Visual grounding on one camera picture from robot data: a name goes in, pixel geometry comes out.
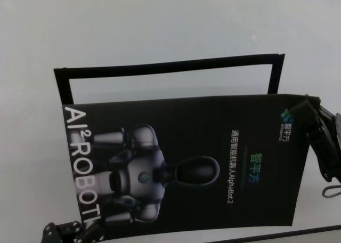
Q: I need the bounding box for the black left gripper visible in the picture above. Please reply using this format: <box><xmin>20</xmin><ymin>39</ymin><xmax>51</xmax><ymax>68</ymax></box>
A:
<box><xmin>39</xmin><ymin>218</ymin><xmax>105</xmax><ymax>243</ymax></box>

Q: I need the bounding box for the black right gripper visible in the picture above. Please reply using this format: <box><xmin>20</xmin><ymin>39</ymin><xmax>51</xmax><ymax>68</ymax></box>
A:
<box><xmin>291</xmin><ymin>99</ymin><xmax>341</xmax><ymax>184</ymax></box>

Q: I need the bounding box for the black AI robotics poster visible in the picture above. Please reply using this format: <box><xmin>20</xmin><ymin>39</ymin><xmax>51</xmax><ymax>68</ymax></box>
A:
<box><xmin>60</xmin><ymin>93</ymin><xmax>322</xmax><ymax>232</ymax></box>

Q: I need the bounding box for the short black tape strip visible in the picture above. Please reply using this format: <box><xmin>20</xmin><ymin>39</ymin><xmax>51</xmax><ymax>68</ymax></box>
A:
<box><xmin>54</xmin><ymin>68</ymin><xmax>75</xmax><ymax>106</ymax></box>
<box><xmin>267</xmin><ymin>55</ymin><xmax>286</xmax><ymax>94</ymax></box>

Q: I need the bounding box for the long black tape strip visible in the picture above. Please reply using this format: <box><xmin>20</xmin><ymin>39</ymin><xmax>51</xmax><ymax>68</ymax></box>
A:
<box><xmin>54</xmin><ymin>53</ymin><xmax>286</xmax><ymax>80</ymax></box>

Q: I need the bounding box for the grey cable loop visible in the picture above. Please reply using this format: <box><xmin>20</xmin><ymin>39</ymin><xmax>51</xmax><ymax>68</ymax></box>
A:
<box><xmin>321</xmin><ymin>183</ymin><xmax>341</xmax><ymax>199</ymax></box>

